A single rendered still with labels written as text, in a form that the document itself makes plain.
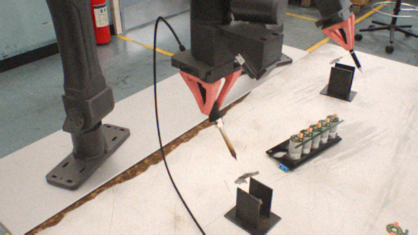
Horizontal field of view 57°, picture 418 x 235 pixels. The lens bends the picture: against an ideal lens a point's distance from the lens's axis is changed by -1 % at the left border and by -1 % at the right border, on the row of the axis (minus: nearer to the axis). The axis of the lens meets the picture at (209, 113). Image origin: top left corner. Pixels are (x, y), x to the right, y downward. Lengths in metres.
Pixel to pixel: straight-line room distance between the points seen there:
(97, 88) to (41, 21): 2.60
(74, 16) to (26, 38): 2.62
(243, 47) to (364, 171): 0.42
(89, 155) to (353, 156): 0.53
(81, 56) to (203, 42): 0.24
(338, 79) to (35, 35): 2.63
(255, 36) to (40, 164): 0.52
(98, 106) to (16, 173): 0.22
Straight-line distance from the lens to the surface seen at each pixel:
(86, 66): 0.69
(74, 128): 0.75
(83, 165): 0.79
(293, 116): 0.94
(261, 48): 0.48
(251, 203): 0.63
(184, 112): 0.94
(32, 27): 3.28
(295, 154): 0.76
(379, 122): 0.98
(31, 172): 0.83
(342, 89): 1.04
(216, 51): 0.52
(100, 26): 3.38
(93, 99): 0.71
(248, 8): 0.50
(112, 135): 0.86
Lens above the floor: 1.24
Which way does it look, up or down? 32 degrees down
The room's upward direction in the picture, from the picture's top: straight up
